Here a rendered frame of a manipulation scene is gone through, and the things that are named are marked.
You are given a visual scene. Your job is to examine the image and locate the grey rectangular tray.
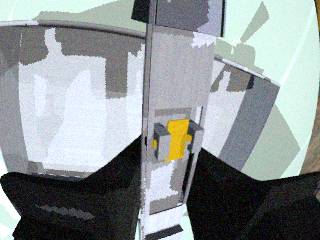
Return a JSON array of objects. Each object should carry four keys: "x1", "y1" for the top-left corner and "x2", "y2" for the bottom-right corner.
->
[{"x1": 0, "y1": 19, "x2": 281, "y2": 181}]

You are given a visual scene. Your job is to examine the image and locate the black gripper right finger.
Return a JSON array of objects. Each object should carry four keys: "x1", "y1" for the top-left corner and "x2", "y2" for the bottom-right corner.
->
[{"x1": 185, "y1": 147, "x2": 320, "y2": 240}]

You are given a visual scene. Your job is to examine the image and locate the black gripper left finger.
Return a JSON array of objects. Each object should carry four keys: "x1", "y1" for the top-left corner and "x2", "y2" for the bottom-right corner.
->
[{"x1": 0, "y1": 136, "x2": 141, "y2": 240}]

